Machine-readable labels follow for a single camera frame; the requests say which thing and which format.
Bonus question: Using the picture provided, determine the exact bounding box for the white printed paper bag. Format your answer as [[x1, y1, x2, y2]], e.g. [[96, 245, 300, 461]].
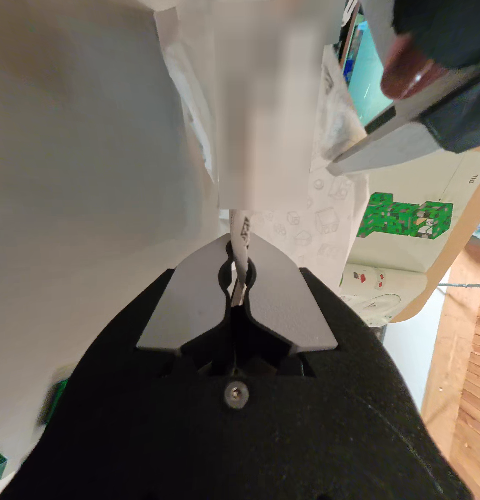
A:
[[154, 0, 371, 313]]

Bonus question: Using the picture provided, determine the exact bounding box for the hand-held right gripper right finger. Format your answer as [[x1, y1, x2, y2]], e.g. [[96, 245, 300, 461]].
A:
[[234, 234, 339, 376]]

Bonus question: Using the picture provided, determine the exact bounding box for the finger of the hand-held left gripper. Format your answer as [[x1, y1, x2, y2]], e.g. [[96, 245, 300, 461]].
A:
[[364, 59, 480, 136], [327, 120, 444, 177]]

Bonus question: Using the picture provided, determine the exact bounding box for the grey desk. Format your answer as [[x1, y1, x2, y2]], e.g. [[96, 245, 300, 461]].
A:
[[0, 0, 225, 489]]

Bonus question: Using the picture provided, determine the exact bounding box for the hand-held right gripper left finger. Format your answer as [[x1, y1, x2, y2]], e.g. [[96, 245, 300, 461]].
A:
[[136, 234, 240, 377]]

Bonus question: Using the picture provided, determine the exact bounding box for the person's left hand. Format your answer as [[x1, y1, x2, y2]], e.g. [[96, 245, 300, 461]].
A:
[[381, 35, 448, 101]]

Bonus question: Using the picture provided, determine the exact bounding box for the toy brick instruction booklet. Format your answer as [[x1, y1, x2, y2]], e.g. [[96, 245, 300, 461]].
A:
[[339, 152, 480, 326]]

